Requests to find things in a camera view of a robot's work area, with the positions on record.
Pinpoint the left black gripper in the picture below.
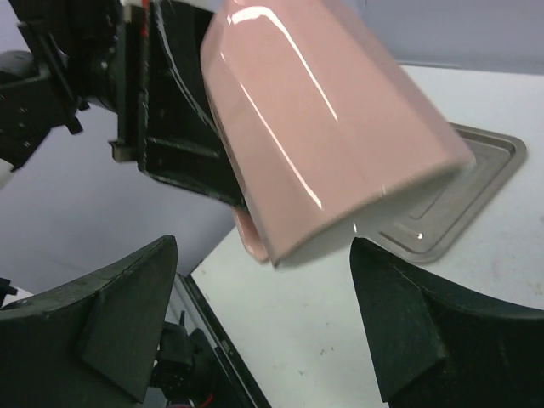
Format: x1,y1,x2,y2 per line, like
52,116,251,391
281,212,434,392
16,1,247,208

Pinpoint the pink faceted mug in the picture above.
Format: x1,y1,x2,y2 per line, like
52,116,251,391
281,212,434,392
201,1,475,269

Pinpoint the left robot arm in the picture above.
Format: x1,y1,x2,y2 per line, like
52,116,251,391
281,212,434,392
1,1,246,209

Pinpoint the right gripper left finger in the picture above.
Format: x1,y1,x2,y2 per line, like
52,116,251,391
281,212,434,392
1,235,178,407

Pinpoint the silver metal tray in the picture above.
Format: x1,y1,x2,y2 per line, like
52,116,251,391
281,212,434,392
370,123,527,264

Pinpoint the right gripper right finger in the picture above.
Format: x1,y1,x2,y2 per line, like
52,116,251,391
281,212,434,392
349,239,543,407

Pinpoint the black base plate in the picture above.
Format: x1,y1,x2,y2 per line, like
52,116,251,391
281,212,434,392
150,275,271,408

